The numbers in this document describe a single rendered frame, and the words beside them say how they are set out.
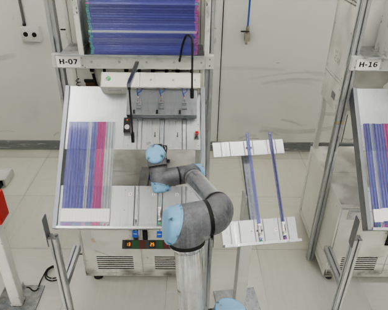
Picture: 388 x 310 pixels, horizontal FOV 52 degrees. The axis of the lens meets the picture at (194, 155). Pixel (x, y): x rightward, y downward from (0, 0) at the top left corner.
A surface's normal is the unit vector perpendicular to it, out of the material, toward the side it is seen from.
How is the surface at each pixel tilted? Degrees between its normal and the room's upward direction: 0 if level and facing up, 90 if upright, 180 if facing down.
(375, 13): 90
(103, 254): 90
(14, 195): 0
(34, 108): 90
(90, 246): 90
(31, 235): 0
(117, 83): 45
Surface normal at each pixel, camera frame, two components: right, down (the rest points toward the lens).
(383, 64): 0.00, 0.51
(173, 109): 0.01, -0.25
